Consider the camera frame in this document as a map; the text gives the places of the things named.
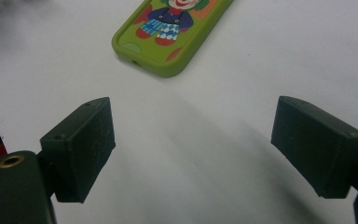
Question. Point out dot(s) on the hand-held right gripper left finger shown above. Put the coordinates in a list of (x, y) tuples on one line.
[(77, 149)]

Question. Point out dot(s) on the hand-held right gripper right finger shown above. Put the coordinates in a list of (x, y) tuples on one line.
[(317, 149)]

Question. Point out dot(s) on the green clown phone case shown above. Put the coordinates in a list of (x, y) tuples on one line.
[(155, 53)]

